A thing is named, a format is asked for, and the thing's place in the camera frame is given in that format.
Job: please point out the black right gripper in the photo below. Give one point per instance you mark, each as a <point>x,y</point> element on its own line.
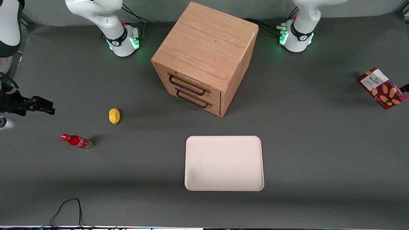
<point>12,103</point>

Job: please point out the red tartan cookie box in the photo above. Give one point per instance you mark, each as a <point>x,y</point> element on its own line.
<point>381,88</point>

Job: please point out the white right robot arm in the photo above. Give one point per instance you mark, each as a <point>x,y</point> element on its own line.
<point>111,22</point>

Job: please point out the cream rectangular plastic tray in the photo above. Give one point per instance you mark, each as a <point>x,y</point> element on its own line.
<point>223,163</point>

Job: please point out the red cola bottle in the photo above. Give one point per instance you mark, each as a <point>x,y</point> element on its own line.
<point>76,141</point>

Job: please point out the yellow lemon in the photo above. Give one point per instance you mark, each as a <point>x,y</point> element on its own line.
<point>114,116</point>

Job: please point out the wooden drawer front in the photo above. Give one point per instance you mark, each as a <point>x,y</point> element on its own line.
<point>214,94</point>
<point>214,108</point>

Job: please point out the wooden two-drawer cabinet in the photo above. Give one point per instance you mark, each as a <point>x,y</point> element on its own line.
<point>207,41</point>

